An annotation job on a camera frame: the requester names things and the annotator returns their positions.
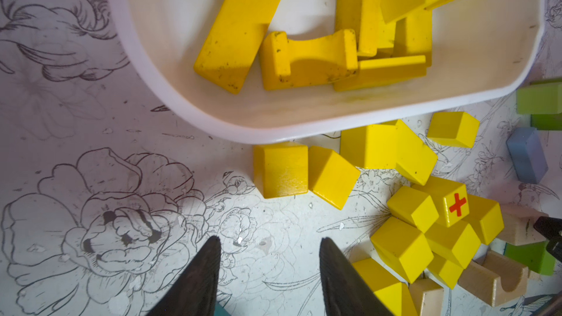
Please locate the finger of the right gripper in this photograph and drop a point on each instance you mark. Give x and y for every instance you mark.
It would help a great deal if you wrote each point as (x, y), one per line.
(550, 228)

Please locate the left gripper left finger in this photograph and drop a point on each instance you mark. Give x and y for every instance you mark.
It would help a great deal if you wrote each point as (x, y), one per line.
(195, 290)

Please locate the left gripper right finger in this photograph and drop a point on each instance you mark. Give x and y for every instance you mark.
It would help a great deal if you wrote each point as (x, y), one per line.
(344, 291)

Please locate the long yellow block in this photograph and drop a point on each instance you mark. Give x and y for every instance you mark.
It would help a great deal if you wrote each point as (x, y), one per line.
(233, 42)

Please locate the green rectangular block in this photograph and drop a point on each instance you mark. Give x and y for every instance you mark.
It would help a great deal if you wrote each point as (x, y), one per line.
(535, 256)

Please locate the yellow block lower middle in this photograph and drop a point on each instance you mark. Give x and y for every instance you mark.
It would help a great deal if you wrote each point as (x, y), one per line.
(393, 294)

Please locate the natural wood arch block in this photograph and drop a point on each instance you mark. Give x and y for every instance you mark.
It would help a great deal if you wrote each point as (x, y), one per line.
(497, 281)

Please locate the natural wood block upright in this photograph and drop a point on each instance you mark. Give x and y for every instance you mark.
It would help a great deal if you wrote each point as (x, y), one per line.
(427, 296)

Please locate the blue block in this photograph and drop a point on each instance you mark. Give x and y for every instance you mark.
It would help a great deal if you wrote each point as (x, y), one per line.
(526, 151)

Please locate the yellow cube red cross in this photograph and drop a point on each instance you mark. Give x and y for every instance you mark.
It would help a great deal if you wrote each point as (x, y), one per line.
(450, 198)

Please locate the light green block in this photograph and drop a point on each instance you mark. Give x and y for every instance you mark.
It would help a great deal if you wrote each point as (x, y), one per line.
(542, 101)

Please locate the white plastic bin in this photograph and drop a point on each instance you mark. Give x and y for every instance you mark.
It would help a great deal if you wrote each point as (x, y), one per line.
(482, 49)

